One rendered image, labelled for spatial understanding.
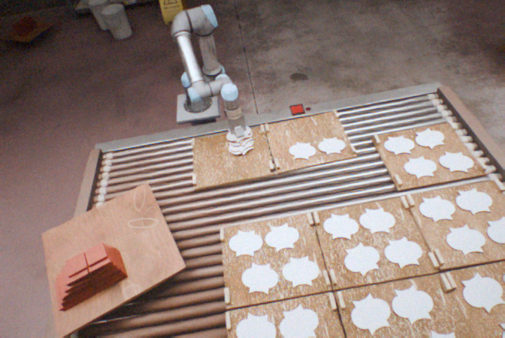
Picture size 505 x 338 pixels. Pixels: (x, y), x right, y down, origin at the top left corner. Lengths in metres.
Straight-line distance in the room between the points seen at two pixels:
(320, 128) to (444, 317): 1.04
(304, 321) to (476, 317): 0.59
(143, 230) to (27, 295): 1.64
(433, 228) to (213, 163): 1.07
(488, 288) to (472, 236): 0.21
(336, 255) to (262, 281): 0.32
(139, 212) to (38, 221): 1.87
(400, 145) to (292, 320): 1.00
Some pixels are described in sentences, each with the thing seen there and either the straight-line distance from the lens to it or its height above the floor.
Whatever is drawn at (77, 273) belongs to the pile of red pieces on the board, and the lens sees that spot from 1.47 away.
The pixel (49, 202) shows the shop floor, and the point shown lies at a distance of 3.55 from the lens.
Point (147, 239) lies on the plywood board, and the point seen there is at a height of 1.04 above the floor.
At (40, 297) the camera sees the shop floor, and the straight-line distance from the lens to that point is 3.08.
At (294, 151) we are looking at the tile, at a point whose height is 0.95.
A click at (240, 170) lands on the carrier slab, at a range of 1.83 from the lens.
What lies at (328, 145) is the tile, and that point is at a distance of 1.89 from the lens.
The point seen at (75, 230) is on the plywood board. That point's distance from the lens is 1.79.
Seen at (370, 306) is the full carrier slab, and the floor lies 0.95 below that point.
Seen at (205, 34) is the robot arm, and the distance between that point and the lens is 1.99.
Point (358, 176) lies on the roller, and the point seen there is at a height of 0.91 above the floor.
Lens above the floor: 2.33
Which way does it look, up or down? 47 degrees down
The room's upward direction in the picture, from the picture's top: 10 degrees counter-clockwise
